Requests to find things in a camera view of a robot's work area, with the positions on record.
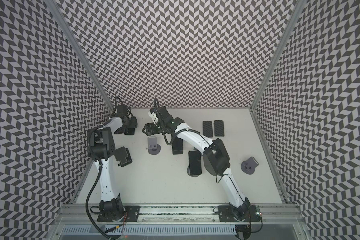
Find aluminium mounting rail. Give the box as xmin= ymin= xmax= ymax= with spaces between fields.
xmin=52 ymin=203 xmax=307 ymax=226

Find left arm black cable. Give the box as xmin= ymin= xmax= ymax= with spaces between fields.
xmin=84 ymin=95 xmax=133 ymax=240

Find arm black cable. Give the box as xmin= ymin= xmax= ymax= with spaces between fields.
xmin=84 ymin=95 xmax=133 ymax=240
xmin=152 ymin=97 xmax=205 ymax=147

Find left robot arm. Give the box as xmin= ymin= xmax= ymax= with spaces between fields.
xmin=87 ymin=104 xmax=137 ymax=222

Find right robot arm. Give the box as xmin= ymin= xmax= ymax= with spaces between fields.
xmin=142 ymin=107 xmax=251 ymax=222

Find grey stand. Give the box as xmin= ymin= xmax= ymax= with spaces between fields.
xmin=241 ymin=157 xmax=259 ymax=175
xmin=148 ymin=136 xmax=161 ymax=155
xmin=187 ymin=166 xmax=200 ymax=178

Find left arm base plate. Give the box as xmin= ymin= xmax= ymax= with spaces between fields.
xmin=97 ymin=206 xmax=141 ymax=223

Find phone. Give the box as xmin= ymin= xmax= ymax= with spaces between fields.
xmin=214 ymin=120 xmax=225 ymax=137
xmin=114 ymin=128 xmax=125 ymax=135
xmin=172 ymin=137 xmax=184 ymax=150
xmin=124 ymin=128 xmax=135 ymax=136
xmin=203 ymin=121 xmax=214 ymax=138
xmin=188 ymin=150 xmax=202 ymax=175

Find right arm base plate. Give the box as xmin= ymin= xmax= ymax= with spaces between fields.
xmin=214 ymin=205 xmax=261 ymax=222

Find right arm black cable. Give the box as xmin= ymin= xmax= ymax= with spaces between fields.
xmin=152 ymin=97 xmax=205 ymax=147

